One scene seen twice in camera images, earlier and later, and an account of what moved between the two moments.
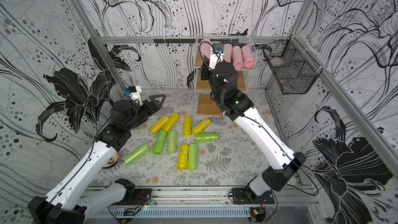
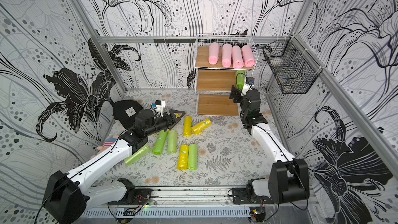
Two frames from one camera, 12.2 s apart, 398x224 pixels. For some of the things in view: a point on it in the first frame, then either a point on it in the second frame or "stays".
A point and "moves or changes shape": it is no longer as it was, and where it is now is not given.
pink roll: x=237 y=57 stays
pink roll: x=205 y=47 moves or changes shape
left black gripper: x=152 y=110 to x=172 y=116
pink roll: x=248 y=60 stays
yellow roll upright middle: x=187 y=126 stays
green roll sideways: x=207 y=137 to x=240 y=75
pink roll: x=227 y=53 stays
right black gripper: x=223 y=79 to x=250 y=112
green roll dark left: x=158 y=148 stays
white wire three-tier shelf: x=210 y=50 stays
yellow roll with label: x=199 y=128 stays
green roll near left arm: x=136 y=154 stays
